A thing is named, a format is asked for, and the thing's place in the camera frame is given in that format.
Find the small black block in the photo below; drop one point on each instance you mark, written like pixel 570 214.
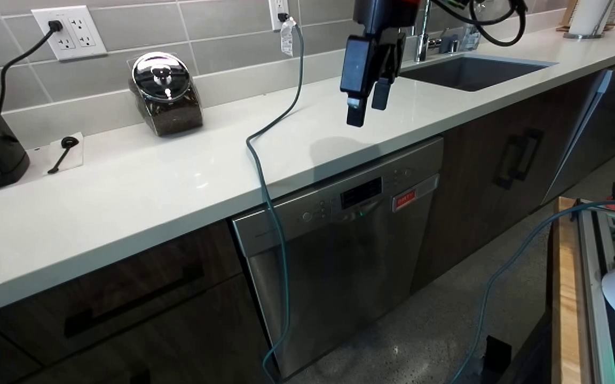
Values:
pixel 497 352

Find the tall chrome faucet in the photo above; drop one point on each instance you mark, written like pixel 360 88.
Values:
pixel 426 32

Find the dark sink base cabinet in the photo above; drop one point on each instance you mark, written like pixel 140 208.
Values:
pixel 465 184

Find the clear soap dispenser bottle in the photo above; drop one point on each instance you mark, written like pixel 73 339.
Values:
pixel 473 37

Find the white wall outlet plate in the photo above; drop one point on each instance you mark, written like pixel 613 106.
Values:
pixel 73 32

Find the undermount kitchen sink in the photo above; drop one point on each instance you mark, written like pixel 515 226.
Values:
pixel 471 74

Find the wooden robot cart with rails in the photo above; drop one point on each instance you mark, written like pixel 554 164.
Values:
pixel 567 299

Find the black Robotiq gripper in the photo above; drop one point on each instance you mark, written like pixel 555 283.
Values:
pixel 387 18

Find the white paper towel roll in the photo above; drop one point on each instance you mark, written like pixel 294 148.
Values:
pixel 587 18

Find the white power adapter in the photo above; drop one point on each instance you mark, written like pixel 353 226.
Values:
pixel 289 37

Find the stainless steel Bosch dishwasher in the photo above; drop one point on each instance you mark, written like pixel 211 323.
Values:
pixel 352 285

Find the chrome domed countertop appliance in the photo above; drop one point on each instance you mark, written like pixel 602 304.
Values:
pixel 166 92

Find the narrow white wall outlet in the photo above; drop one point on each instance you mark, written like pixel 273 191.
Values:
pixel 277 8

